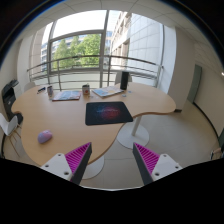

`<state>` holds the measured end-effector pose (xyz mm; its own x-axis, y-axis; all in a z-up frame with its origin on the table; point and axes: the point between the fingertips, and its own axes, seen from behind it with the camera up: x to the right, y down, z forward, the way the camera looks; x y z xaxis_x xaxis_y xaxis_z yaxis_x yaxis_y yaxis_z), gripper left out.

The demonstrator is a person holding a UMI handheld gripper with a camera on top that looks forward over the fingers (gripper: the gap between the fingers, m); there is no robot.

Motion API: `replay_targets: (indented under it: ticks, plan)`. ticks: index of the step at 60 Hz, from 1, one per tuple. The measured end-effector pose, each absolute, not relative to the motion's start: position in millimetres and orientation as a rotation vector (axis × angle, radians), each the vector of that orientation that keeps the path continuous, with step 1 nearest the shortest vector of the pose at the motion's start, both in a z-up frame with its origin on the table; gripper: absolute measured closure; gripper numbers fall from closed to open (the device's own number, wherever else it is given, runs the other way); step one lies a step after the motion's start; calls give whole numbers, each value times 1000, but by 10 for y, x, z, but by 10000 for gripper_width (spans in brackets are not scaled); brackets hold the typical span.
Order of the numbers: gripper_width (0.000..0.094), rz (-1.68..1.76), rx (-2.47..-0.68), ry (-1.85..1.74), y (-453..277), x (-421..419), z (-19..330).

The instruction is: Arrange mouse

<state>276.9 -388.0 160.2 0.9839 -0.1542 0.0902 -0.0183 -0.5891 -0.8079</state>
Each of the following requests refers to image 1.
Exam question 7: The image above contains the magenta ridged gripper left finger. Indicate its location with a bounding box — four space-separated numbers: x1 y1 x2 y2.
41 143 92 185

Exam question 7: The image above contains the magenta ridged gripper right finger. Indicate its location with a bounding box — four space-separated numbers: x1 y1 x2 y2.
133 143 182 185

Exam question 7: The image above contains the lavender computer mouse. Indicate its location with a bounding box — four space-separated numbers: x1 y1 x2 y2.
38 130 52 144

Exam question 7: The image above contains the black galaxy mouse pad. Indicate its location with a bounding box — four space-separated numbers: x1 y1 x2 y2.
85 101 133 126

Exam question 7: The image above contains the white round table base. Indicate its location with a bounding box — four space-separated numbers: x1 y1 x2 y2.
117 116 149 149

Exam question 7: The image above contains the magazine with colourful cover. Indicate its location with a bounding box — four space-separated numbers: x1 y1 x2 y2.
53 91 81 101

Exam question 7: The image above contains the white chair left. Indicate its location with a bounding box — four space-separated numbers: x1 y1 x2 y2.
0 113 20 154

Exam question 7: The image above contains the small dark can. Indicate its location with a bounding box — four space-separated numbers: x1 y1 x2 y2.
47 86 53 98

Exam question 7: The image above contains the open blue white booklet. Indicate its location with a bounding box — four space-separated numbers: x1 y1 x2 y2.
93 86 122 98

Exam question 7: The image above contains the grey green door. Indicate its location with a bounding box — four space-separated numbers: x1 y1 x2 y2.
187 65 202 103

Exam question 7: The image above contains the metal balcony railing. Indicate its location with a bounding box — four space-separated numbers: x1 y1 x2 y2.
27 55 163 91

